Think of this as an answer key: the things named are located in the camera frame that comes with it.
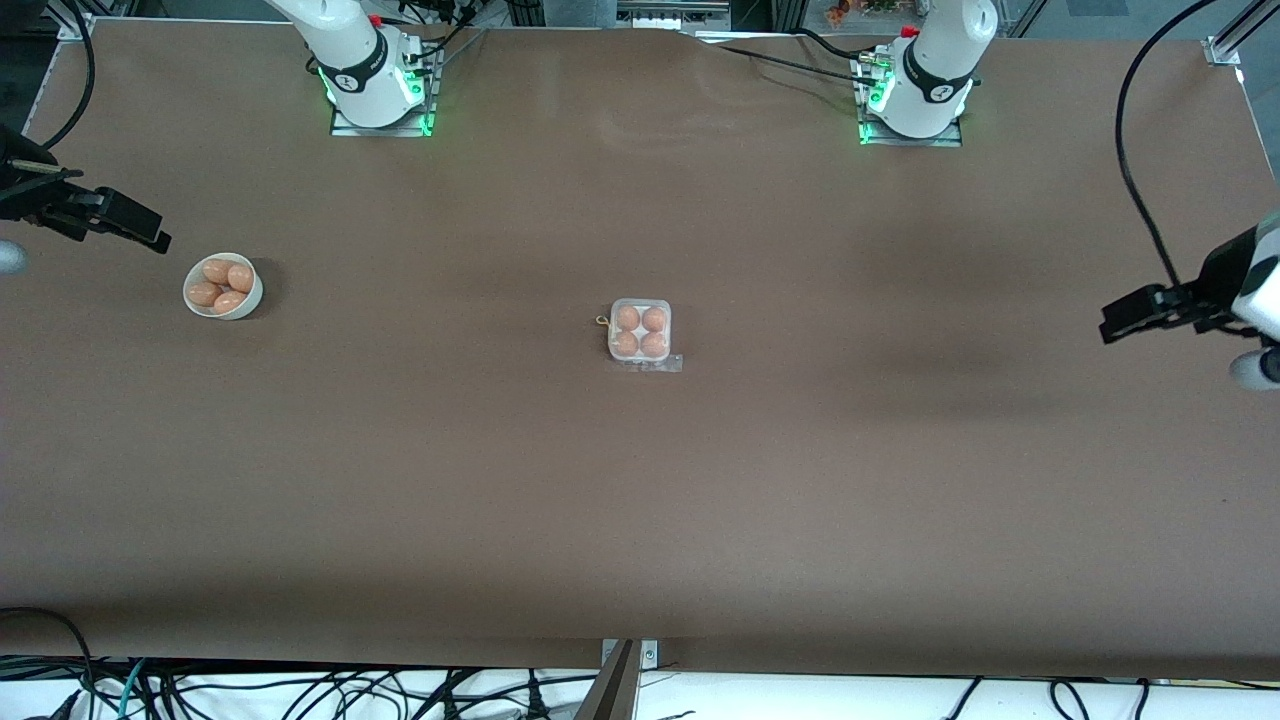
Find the metal table edge bracket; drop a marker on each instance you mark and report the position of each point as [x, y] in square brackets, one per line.
[650, 655]

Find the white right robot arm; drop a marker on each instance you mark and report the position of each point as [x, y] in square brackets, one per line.
[355, 60]

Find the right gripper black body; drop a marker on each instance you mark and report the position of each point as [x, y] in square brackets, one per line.
[22, 195]

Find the white round bowl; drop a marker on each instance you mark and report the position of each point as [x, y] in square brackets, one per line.
[250, 308]

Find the dark bar under table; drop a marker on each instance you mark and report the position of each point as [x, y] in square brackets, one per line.
[610, 695]

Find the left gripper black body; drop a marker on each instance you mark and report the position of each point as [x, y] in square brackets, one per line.
[1217, 281]

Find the aluminium frame profile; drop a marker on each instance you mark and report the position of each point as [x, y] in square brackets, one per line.
[1225, 48]
[75, 25]

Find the clear plastic egg carton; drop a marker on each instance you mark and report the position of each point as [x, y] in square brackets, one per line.
[640, 331]

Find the brown egg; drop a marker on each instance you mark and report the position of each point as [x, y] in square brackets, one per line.
[216, 270]
[241, 277]
[627, 318]
[654, 319]
[626, 343]
[654, 344]
[203, 293]
[229, 302]

